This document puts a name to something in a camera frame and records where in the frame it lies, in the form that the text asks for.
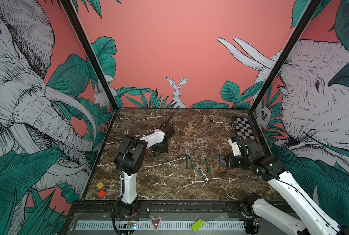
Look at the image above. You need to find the orange small block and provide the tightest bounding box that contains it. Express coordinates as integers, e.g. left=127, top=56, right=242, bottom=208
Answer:
left=97, top=182, right=104, bottom=189

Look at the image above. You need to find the black front mounting rail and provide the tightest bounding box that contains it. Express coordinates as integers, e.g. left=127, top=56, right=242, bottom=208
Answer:
left=68, top=200, right=246, bottom=219

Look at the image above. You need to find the blue carving knife front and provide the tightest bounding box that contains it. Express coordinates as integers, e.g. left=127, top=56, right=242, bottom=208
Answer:
left=196, top=161, right=207, bottom=184

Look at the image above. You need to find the right black frame post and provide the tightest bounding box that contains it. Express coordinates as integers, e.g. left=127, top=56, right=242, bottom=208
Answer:
left=250, top=0, right=322, bottom=113

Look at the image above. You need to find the black frame post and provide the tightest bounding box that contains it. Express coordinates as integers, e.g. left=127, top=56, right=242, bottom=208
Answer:
left=60, top=0, right=119, bottom=112
left=250, top=0, right=322, bottom=113

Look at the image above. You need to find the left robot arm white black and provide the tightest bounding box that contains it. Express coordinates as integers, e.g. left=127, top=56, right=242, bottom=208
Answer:
left=114, top=116, right=175, bottom=217

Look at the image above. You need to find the small circuit board green led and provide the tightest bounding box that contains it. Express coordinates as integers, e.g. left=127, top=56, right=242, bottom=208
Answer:
left=124, top=222, right=138, bottom=230

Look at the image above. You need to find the red small block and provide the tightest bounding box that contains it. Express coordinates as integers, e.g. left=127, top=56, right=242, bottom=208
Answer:
left=98, top=190, right=106, bottom=198

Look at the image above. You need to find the green carving knife middle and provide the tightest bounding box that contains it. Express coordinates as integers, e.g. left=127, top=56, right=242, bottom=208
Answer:
left=188, top=150, right=194, bottom=170

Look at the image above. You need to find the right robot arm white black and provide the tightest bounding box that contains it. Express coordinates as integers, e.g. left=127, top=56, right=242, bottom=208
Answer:
left=225, top=138, right=349, bottom=235

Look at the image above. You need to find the green carving knife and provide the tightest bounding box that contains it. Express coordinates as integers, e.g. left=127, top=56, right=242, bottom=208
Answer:
left=188, top=150, right=194, bottom=170
left=203, top=152, right=210, bottom=173

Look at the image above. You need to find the black white checkerboard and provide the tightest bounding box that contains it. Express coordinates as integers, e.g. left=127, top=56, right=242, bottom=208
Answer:
left=231, top=117, right=255, bottom=140

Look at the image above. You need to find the green carving knife right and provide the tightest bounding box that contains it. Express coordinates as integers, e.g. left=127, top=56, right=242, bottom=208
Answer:
left=203, top=152, right=210, bottom=173

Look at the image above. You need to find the triangular warning sticker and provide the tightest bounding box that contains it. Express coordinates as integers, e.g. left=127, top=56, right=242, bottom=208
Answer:
left=150, top=217, right=162, bottom=231

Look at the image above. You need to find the left black frame post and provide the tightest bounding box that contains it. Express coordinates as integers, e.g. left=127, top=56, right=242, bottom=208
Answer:
left=60, top=0, right=119, bottom=112

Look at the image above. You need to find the green sticky note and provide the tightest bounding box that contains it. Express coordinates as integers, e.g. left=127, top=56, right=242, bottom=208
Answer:
left=191, top=219, right=204, bottom=233

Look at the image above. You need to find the white slotted cable duct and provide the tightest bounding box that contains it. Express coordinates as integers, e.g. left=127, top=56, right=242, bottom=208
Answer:
left=75, top=220, right=245, bottom=231

